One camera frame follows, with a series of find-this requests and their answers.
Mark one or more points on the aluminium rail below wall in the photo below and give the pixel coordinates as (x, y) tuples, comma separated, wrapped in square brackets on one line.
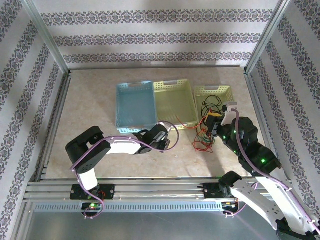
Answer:
[(150, 66)]

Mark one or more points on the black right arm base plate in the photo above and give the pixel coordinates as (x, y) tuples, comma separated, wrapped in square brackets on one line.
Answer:
[(211, 191)]

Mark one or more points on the large yellow perforated basket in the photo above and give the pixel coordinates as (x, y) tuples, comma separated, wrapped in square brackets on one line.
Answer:
[(175, 105)]

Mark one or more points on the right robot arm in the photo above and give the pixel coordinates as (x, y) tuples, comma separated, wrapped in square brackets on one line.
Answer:
[(262, 205)]

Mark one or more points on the aluminium frame post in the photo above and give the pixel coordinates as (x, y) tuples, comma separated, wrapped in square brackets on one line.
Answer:
[(265, 37), (50, 37)]

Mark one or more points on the aluminium cross rail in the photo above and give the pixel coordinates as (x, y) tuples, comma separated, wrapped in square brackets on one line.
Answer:
[(160, 190)]

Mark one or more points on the aluminium side rail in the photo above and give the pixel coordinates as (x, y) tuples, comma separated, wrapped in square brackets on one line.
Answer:
[(53, 125), (256, 100)]

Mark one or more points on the small controller board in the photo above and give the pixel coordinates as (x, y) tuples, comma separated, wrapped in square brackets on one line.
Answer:
[(92, 206), (231, 205)]

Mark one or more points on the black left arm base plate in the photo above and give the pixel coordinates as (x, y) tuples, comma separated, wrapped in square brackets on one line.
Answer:
[(107, 191)]

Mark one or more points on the small yellow perforated basket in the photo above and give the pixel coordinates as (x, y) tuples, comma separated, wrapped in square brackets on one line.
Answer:
[(222, 92)]

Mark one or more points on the grey metal panel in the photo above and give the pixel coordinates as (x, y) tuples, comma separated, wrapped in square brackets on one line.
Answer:
[(150, 227)]

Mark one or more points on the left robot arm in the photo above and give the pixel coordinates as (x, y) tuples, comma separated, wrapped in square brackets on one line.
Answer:
[(85, 150)]

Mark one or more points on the blue perforated plastic basket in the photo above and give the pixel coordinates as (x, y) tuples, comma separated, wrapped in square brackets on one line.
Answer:
[(136, 107)]

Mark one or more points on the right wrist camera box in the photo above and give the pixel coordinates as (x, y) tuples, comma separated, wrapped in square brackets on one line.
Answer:
[(228, 116)]

